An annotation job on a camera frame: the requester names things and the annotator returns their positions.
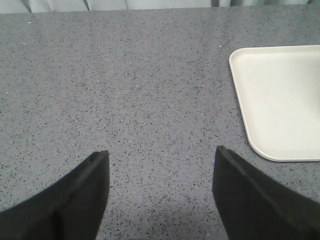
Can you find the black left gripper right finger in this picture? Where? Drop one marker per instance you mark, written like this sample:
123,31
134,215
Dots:
253,206

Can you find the cream rectangular plastic tray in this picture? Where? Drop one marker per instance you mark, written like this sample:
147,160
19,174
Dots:
278,91

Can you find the grey pleated curtain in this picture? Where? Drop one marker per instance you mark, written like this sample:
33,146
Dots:
42,6

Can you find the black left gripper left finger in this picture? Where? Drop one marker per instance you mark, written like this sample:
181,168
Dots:
70,209

